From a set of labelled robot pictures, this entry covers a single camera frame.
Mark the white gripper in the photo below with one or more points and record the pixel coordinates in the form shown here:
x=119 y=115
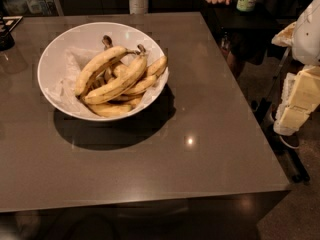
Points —
x=308 y=34

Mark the long banana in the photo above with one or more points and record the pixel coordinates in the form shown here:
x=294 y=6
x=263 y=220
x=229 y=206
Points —
x=122 y=83
x=108 y=56

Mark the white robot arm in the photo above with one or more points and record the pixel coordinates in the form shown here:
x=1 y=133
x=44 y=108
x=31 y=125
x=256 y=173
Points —
x=303 y=36

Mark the right upper banana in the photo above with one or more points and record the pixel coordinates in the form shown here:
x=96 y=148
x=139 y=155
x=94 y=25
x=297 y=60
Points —
x=157 y=67

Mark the right lower banana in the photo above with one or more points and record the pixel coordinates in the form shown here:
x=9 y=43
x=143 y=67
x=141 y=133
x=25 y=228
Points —
x=142 y=85

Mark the small inner banana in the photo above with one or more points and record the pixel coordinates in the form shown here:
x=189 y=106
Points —
x=118 y=69

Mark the bottom front banana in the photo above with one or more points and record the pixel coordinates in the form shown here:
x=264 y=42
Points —
x=110 y=110

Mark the white paper bowl liner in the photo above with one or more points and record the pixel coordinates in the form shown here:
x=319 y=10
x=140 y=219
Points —
x=57 y=72

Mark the white ceramic bowl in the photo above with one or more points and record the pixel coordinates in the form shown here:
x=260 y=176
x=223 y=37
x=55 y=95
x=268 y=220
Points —
x=89 y=36

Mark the dark shoe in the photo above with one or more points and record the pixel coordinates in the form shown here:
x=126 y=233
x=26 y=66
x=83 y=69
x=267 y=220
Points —
x=292 y=141

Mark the shelf with bottles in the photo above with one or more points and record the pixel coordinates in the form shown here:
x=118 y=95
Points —
x=31 y=8

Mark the black device on table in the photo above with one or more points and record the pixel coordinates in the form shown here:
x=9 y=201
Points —
x=7 y=24

